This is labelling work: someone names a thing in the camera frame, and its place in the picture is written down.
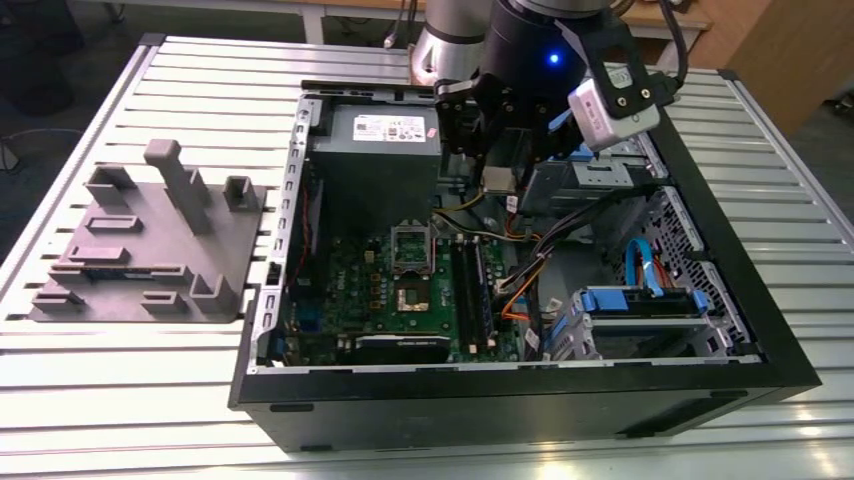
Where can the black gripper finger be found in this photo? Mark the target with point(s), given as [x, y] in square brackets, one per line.
[468, 115]
[550, 147]

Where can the silver CPU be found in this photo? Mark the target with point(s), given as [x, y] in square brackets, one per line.
[501, 180]

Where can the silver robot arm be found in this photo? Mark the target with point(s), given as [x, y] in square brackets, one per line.
[441, 55]

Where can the CPU socket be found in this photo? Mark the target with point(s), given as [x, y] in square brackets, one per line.
[412, 299]

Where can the blue disk carrier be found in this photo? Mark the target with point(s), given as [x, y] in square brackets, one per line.
[560, 122]
[610, 300]

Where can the grey metal drive cage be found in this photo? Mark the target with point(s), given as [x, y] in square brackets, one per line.
[601, 180]

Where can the grey power supply unit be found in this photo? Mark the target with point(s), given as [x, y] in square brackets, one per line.
[374, 185]

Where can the metal locking lever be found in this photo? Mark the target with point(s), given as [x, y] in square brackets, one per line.
[437, 255]

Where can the RAM stick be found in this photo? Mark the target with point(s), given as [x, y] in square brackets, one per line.
[121, 275]
[488, 295]

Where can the black RAM slot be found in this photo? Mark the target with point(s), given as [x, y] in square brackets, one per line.
[477, 295]
[468, 295]
[458, 295]

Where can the grey metal disk bay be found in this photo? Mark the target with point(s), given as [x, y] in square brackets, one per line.
[648, 325]

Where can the green motherboard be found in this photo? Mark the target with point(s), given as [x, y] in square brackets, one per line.
[354, 300]

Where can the wooden cabinet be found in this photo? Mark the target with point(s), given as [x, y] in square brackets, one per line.
[801, 50]

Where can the black graphics card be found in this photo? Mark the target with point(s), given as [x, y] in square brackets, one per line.
[401, 350]

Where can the blue expansion slot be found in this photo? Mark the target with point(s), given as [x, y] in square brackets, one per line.
[310, 320]

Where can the grey parts rack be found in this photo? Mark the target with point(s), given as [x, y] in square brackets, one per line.
[167, 240]

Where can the black PC case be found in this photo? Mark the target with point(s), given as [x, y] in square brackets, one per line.
[468, 400]

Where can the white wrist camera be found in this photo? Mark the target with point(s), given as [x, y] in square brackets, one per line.
[601, 125]

